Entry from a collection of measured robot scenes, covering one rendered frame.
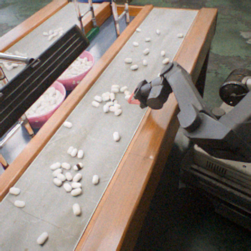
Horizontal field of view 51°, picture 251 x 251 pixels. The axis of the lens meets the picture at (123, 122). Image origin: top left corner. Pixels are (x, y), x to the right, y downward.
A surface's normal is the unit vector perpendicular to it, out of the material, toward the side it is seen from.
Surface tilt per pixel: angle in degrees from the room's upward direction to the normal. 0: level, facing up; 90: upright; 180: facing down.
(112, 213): 0
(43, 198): 0
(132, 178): 0
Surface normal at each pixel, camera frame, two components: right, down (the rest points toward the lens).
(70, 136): -0.11, -0.70
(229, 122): -0.75, -0.55
